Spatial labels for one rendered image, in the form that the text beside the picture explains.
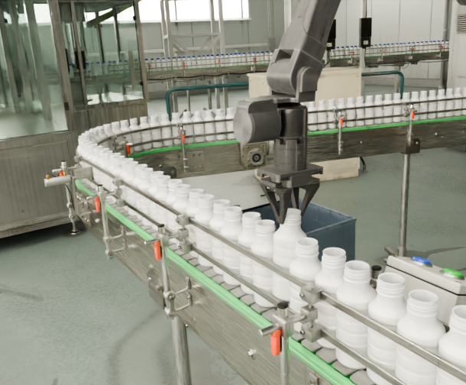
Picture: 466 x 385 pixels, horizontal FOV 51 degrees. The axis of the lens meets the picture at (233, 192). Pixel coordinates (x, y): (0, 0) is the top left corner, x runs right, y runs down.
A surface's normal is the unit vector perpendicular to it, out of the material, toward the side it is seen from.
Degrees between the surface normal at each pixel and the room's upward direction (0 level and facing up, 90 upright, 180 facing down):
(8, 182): 90
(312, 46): 90
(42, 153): 90
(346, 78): 90
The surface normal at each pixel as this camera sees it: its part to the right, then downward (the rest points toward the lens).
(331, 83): 0.25, 0.27
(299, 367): -0.84, 0.20
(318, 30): 0.54, 0.06
